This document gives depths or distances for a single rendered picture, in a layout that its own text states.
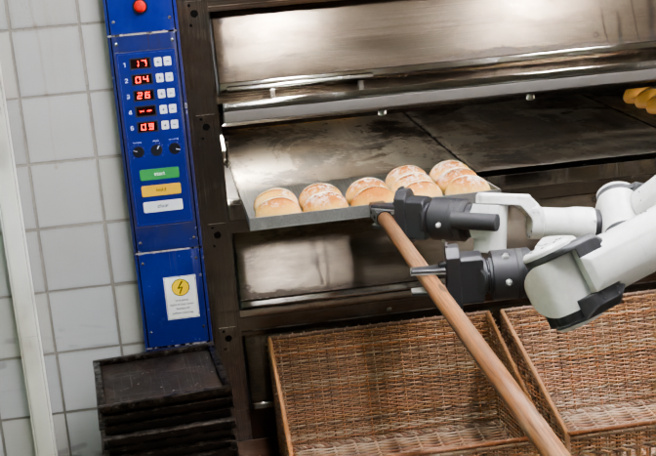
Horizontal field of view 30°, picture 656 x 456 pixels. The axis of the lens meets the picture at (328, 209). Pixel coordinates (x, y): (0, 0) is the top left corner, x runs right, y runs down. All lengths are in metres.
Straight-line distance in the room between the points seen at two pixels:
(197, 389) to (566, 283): 1.03
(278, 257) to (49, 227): 0.54
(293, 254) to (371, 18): 0.59
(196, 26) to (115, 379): 0.81
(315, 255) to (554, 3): 0.82
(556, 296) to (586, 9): 1.24
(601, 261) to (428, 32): 1.16
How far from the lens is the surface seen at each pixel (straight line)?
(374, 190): 2.64
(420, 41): 2.87
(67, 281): 2.93
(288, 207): 2.62
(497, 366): 1.73
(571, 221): 2.48
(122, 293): 2.94
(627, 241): 1.88
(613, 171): 3.07
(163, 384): 2.69
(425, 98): 2.75
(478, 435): 3.00
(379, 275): 2.96
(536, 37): 2.94
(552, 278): 1.87
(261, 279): 2.93
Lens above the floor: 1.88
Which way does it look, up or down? 15 degrees down
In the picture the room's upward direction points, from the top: 5 degrees counter-clockwise
